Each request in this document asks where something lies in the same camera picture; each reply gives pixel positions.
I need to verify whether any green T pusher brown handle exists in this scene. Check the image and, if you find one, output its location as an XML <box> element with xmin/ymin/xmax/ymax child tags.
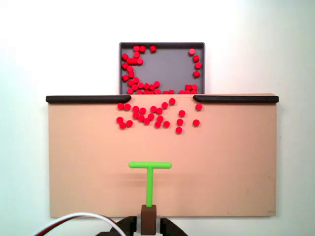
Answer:
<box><xmin>128</xmin><ymin>161</ymin><xmax>173</xmax><ymax>236</ymax></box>

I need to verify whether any grey tray container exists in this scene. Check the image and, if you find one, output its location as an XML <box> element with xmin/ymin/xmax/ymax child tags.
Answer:
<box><xmin>119</xmin><ymin>41</ymin><xmax>206</xmax><ymax>95</ymax></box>

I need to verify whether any beige flat board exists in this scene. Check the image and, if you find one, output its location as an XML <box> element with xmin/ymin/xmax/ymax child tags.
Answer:
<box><xmin>46</xmin><ymin>93</ymin><xmax>279</xmax><ymax>219</ymax></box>

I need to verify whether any red white black servo cable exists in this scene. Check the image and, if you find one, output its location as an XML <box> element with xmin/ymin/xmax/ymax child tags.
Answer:
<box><xmin>33</xmin><ymin>212</ymin><xmax>126</xmax><ymax>236</ymax></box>

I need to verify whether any black guide rail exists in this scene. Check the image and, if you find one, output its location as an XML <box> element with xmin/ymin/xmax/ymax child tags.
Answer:
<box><xmin>192</xmin><ymin>95</ymin><xmax>280</xmax><ymax>104</ymax></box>
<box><xmin>45</xmin><ymin>95</ymin><xmax>132</xmax><ymax>104</ymax></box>

